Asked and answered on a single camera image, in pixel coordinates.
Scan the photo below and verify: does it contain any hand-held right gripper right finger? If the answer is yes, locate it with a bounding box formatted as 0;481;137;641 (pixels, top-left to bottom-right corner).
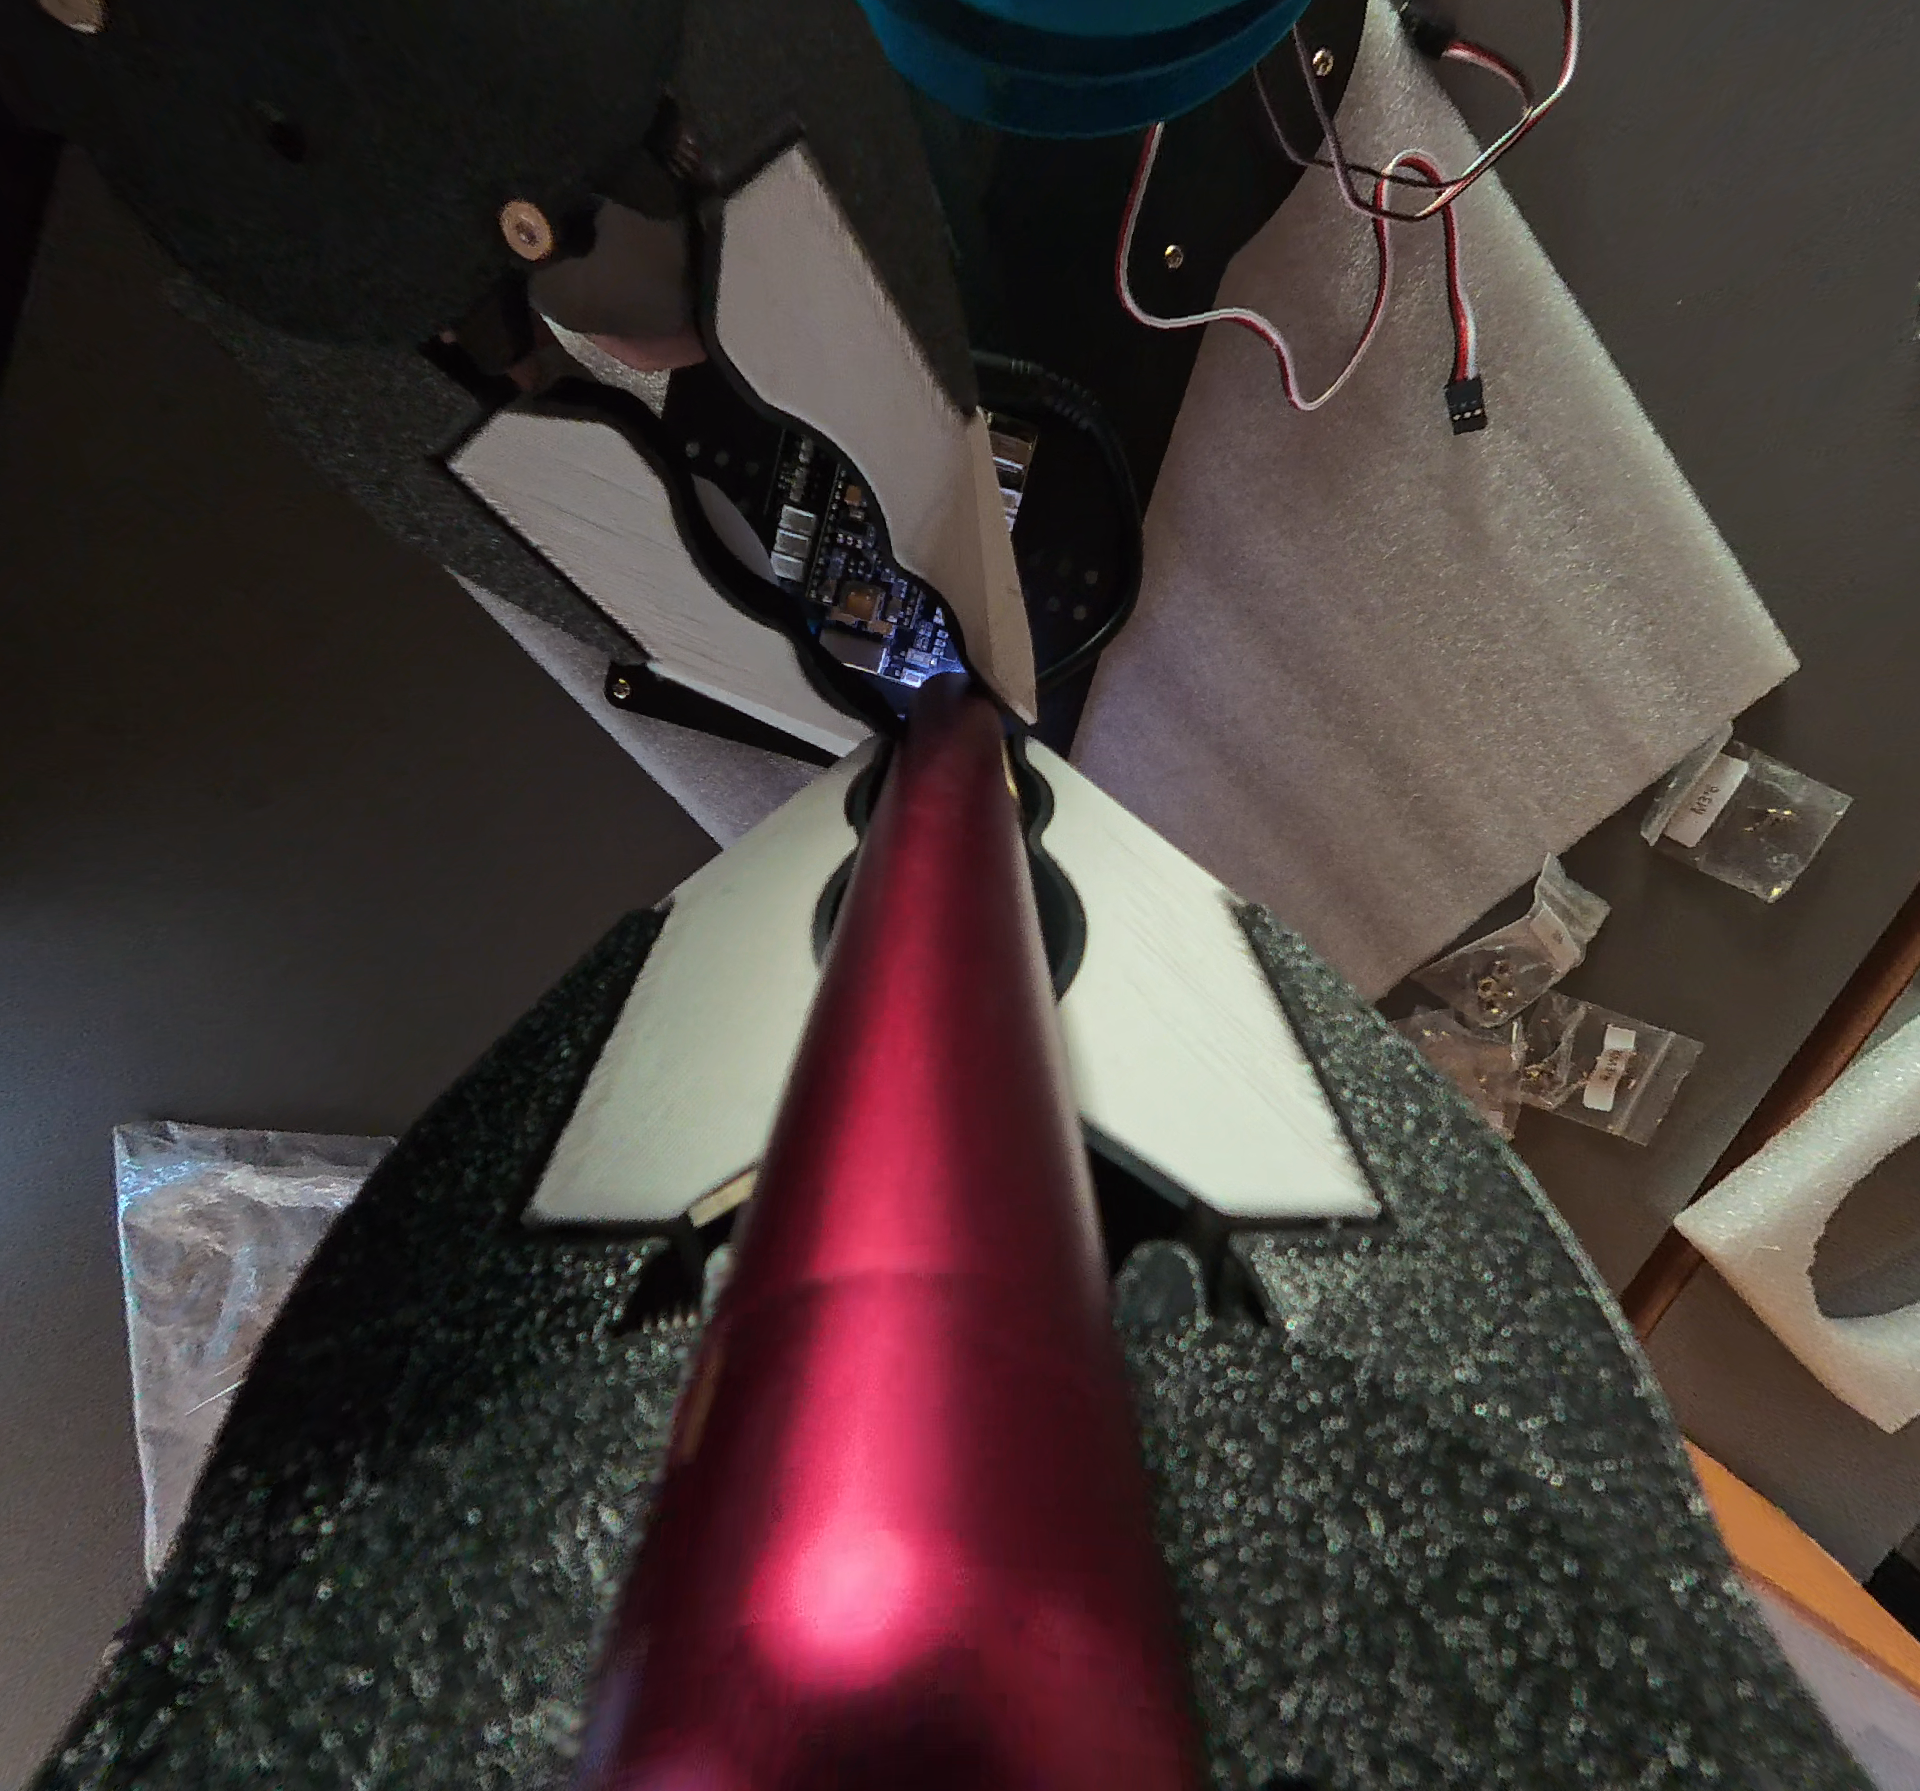
1016;738;1385;1235

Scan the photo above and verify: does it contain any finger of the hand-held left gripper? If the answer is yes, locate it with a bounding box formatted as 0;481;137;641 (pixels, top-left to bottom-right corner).
695;143;1042;724
444;409;887;759

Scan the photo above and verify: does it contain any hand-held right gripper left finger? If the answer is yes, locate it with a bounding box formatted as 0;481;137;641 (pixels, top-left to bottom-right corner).
519;745;900;1267

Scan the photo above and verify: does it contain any green control circuit board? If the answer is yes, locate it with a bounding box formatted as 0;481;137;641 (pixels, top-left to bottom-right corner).
666;373;1051;701

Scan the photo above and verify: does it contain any red electric screwdriver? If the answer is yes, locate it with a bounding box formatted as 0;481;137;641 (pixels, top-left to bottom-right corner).
567;691;1208;1791

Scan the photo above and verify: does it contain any blue hobby robot arm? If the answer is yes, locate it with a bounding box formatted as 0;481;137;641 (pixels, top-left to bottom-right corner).
605;0;1390;768

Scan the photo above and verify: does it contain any small clear screw bag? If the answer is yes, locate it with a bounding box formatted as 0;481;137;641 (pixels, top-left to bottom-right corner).
1408;942;1569;1057
1509;986;1702;1150
1519;853;1612;975
1641;734;1854;906

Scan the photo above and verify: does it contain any clear flat plastic bag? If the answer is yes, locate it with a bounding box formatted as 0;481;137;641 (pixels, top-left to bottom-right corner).
112;1118;401;1584

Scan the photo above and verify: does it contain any white foam sheet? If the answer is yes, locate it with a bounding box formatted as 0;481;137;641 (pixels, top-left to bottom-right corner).
466;22;1802;1001

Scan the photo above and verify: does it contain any white foam block with hole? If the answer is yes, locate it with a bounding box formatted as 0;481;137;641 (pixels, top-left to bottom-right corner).
1671;1018;1920;1435

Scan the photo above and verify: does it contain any white orange cardboard box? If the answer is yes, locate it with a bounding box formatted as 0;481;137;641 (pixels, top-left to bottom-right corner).
1680;1436;1920;1791

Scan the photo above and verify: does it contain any red white black servo cable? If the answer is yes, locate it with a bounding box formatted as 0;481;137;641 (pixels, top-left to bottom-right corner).
1251;0;1584;225
1117;117;1495;434
1257;6;1538;216

